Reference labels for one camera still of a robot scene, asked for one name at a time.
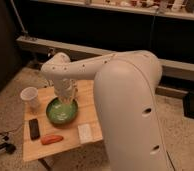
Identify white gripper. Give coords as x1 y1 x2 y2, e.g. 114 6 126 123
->
53 79 77 104

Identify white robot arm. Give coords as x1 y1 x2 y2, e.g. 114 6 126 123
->
41 50 173 171

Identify metal stand pole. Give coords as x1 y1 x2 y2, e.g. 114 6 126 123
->
10 0 37 41

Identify black rectangular device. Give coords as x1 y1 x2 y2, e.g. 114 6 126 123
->
29 119 40 140

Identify grey baseboard ledge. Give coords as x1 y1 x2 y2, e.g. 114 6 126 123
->
16 36 194 98

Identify black cable on floor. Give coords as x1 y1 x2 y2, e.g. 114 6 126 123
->
0 123 25 156

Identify white sponge block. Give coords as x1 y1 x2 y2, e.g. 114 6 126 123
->
78 124 93 144

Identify white paper cup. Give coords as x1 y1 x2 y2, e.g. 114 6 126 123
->
20 87 40 109

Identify orange carrot-shaped object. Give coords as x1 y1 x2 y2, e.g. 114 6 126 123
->
41 135 64 145

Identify green bowl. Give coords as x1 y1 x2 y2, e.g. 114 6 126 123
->
46 98 78 125

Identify upper shelf with items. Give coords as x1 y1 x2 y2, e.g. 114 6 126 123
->
32 0 194 21

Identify wooden table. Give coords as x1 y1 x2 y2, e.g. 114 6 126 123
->
23 80 103 162

